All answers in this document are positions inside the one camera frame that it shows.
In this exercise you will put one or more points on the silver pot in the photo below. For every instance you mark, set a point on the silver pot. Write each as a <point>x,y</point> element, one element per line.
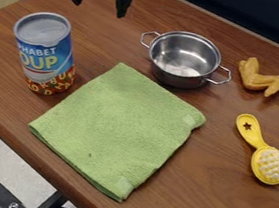
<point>184,59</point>

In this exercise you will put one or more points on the yellow brush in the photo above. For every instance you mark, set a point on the yellow brush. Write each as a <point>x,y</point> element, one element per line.
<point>263,152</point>

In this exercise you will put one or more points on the green cloth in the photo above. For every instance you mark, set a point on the green cloth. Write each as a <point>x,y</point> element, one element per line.
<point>117,129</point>

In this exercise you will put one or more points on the toy chicken wing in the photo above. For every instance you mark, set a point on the toy chicken wing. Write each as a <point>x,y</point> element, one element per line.
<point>259,78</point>

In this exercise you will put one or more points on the blue soup can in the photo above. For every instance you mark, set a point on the blue soup can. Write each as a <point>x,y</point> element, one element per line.
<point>45,53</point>

